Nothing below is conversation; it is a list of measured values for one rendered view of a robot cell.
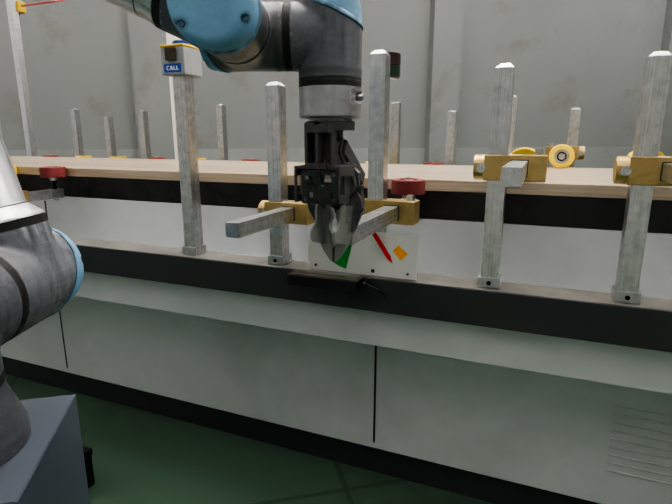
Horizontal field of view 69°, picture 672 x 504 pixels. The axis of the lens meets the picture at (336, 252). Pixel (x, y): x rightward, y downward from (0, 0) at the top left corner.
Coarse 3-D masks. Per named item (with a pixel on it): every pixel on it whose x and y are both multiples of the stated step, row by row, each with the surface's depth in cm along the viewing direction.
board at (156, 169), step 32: (32, 160) 226; (64, 160) 226; (96, 160) 226; (128, 160) 226; (160, 160) 226; (224, 160) 226; (480, 192) 119; (512, 192) 117; (544, 192) 114; (576, 192) 111; (608, 192) 109
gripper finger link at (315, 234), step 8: (320, 208) 75; (328, 208) 76; (320, 216) 75; (328, 216) 76; (320, 224) 76; (328, 224) 76; (312, 232) 73; (320, 232) 76; (328, 232) 77; (312, 240) 74; (320, 240) 76; (328, 240) 77; (328, 248) 77; (328, 256) 78
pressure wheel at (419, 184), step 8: (392, 184) 116; (400, 184) 114; (408, 184) 113; (416, 184) 114; (424, 184) 115; (392, 192) 117; (400, 192) 114; (408, 192) 114; (416, 192) 114; (424, 192) 116
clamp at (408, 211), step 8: (368, 200) 107; (376, 200) 107; (384, 200) 107; (392, 200) 107; (400, 200) 107; (416, 200) 107; (368, 208) 108; (376, 208) 107; (400, 208) 105; (408, 208) 104; (416, 208) 106; (400, 216) 105; (408, 216) 105; (416, 216) 106; (400, 224) 106; (408, 224) 105
